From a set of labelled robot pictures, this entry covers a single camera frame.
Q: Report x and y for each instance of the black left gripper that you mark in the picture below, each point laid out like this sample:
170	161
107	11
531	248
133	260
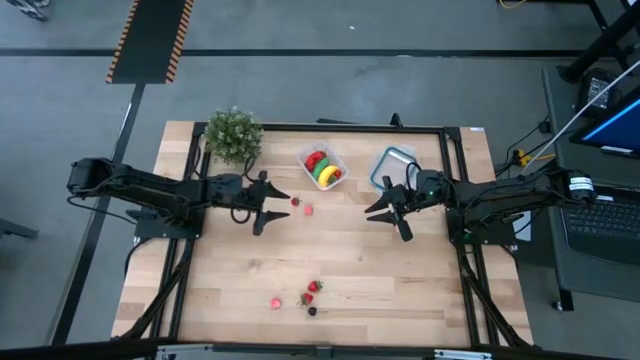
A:
235	192

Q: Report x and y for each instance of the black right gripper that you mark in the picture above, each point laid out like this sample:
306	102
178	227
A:
432	187

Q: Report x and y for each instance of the long-stemmed red toy strawberry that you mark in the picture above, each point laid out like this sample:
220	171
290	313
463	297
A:
295	201

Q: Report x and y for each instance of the pink toy peach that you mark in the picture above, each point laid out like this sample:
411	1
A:
308	210
275	303

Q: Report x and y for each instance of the green toy pepper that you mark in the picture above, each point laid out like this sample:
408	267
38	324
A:
321	169

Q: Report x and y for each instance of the red toy pepper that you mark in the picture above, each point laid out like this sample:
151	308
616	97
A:
315	160

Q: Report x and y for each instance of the yellow toy banana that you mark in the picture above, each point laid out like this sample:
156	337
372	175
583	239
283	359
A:
327	175

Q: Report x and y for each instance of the leafy red toy strawberry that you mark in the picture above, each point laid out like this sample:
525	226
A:
338	174

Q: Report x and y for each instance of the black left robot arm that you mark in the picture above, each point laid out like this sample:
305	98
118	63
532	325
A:
150	186

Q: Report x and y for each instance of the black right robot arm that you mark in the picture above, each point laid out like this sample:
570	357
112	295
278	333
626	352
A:
520	190

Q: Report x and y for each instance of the blue-rimmed clear container lid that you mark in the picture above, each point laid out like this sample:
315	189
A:
395	160

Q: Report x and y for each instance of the clear plastic food container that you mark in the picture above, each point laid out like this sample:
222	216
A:
340	161

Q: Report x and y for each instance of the green artificial potted plant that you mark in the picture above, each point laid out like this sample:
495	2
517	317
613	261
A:
233	136

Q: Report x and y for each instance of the dark toy blackberry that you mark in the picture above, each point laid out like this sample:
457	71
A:
312	311

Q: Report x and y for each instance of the white paper sheet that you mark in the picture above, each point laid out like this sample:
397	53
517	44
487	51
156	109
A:
525	230

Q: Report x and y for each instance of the yellow power plug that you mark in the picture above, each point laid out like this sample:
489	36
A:
523	158

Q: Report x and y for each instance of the silver aluminium extrusion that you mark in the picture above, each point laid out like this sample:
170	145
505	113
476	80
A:
462	355
185	351

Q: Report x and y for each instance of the black hazard-striped floor mat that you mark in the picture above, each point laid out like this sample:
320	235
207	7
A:
150	40

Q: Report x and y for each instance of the grey desk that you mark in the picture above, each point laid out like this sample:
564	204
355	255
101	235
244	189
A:
590	280

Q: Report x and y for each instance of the black laptop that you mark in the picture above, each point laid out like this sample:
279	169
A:
610	235

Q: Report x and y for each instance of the black power adapter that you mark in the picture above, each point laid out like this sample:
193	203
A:
595	95

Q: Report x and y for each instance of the blue-lit computer screen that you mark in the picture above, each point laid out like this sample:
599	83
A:
615	130

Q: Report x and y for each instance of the black crossbar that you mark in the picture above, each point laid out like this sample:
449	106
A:
75	352

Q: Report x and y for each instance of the black furniture foot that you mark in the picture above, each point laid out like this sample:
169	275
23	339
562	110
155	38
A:
15	229

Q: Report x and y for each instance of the black metal pole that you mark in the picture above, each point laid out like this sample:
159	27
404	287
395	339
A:
600	45

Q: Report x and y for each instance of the person's foot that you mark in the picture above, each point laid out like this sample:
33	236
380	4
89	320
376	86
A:
30	9

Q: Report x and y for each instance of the black metal table frame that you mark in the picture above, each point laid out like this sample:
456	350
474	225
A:
350	128

